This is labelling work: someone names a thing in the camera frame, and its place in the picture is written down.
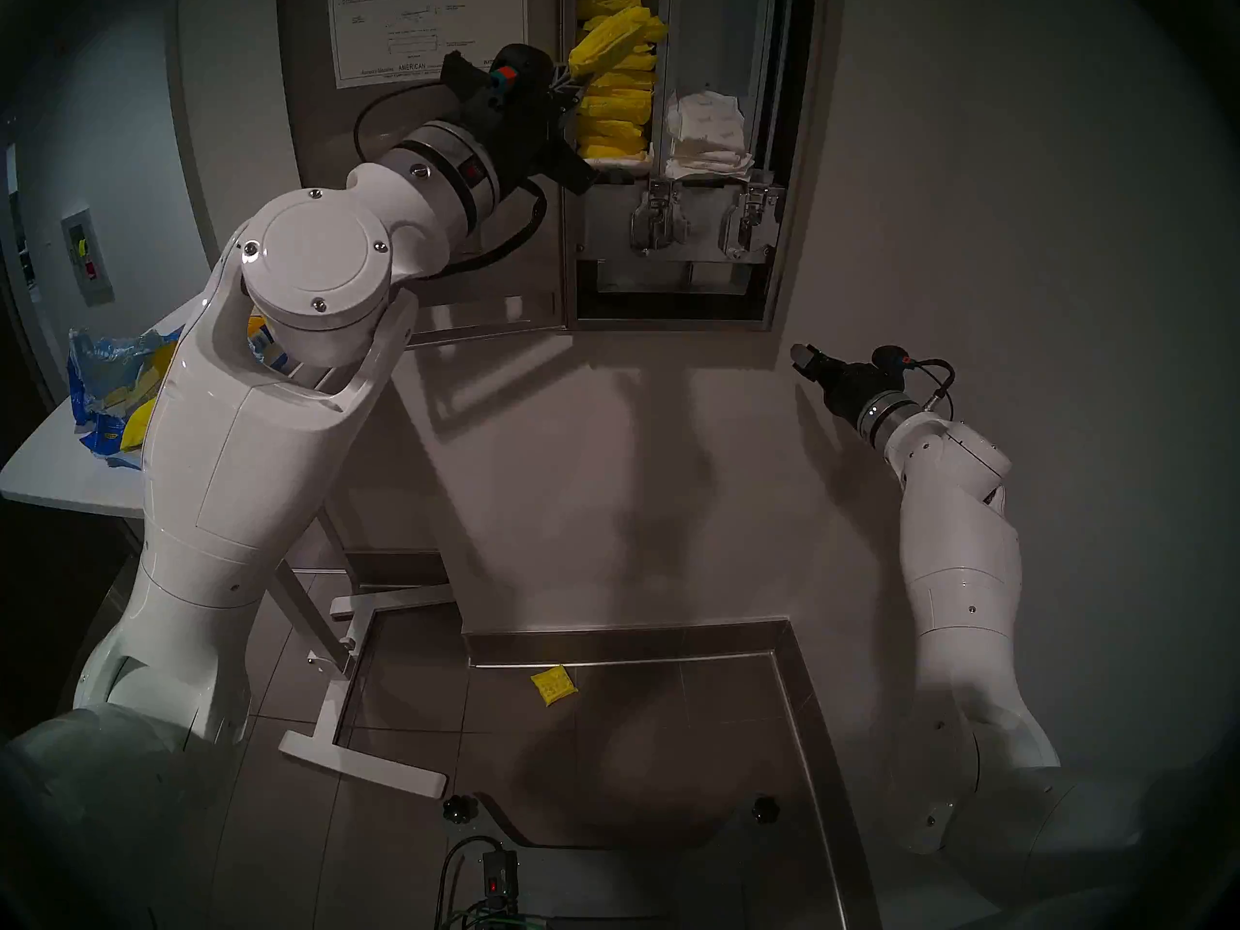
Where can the chrome dispenser lever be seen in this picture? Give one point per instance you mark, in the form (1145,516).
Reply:
(659,221)
(751,223)

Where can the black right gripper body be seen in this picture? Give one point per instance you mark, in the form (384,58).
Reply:
(851,387)

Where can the steel wall dispenser cabinet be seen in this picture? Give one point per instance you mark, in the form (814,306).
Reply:
(610,250)

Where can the grey wall alarm panel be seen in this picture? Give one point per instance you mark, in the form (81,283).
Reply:
(87,257)

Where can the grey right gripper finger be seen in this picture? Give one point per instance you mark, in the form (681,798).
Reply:
(806,355)
(814,372)

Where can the grey robot base platform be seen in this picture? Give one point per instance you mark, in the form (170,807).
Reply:
(630,889)

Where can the black star knob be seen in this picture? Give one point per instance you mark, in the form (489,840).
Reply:
(462,808)
(766,809)

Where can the white printed instruction sheet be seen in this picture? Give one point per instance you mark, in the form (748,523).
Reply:
(407,17)

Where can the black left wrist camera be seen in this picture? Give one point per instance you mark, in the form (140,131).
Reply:
(518,71)

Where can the torn blue pad package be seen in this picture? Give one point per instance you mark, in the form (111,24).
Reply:
(97,366)

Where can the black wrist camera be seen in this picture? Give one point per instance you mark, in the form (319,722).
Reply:
(518,71)
(886,359)

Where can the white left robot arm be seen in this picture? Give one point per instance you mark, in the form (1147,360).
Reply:
(242,453)

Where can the black power box red switch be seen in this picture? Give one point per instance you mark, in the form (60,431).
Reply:
(500,875)

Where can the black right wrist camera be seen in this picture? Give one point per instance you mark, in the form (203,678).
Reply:
(886,359)

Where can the yellow sanitary pad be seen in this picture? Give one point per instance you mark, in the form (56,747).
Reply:
(613,140)
(625,81)
(596,6)
(605,42)
(553,686)
(641,61)
(139,424)
(614,108)
(655,30)
(155,371)

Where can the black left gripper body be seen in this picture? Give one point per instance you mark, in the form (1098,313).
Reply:
(533,148)

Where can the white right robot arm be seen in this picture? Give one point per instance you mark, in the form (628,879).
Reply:
(959,570)

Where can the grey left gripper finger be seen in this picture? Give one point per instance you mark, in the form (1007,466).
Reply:
(560,77)
(573,95)

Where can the white overbed table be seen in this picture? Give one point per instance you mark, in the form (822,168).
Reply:
(58,473)

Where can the dark cabinet with steel edge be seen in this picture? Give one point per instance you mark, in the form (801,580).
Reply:
(48,599)

